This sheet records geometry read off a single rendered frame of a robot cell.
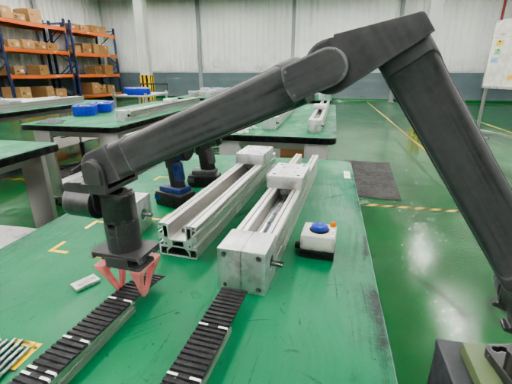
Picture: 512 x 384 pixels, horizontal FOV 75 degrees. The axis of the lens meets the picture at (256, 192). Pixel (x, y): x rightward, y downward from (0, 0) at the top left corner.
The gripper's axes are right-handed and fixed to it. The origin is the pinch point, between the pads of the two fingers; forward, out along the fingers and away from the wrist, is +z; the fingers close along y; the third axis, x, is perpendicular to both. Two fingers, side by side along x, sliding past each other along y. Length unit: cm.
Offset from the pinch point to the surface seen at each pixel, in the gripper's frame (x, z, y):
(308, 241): -26.1, -0.8, -29.5
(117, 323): 6.8, 2.1, -1.4
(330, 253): -26.4, 1.9, -34.7
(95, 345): 11.8, 2.3, -1.1
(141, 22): -952, -192, 620
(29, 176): -108, 20, 156
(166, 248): -20.2, 2.7, 5.1
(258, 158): -75, -7, -3
